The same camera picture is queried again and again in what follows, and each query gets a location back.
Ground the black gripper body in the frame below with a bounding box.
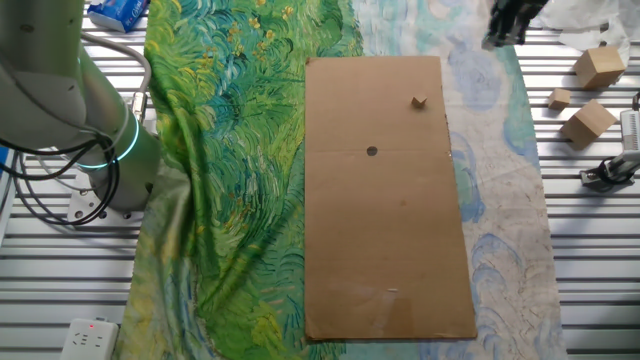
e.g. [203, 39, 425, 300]
[492, 0, 549, 26]

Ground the medium wooden block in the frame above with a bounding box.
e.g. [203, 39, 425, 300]
[559, 98, 619, 150]

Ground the white crumpled plastic sheet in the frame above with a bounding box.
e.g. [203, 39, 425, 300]
[532, 0, 634, 51]

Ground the small wooden cube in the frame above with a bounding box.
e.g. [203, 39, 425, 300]
[547, 87, 572, 112]

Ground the large wooden cube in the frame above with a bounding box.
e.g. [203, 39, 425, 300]
[572, 45, 628, 91]

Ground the brown cardboard sheet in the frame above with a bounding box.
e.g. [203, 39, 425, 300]
[303, 55, 479, 342]

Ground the green blue painted cloth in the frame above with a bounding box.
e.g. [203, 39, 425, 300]
[112, 0, 569, 360]

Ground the blue tissue pack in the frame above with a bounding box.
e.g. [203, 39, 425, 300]
[87, 0, 151, 34]

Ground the white power strip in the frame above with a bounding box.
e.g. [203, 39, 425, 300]
[59, 317, 120, 360]

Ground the silver ribbed depth camera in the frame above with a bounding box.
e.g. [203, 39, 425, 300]
[619, 108, 640, 152]

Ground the silver camera mount bracket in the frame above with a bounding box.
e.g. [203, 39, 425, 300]
[579, 149, 640, 194]

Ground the thick grey cable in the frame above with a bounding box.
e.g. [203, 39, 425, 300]
[79, 30, 154, 126]

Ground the black cable bundle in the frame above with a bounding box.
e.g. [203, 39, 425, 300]
[0, 132, 121, 226]

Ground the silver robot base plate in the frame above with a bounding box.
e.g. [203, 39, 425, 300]
[67, 169, 146, 226]

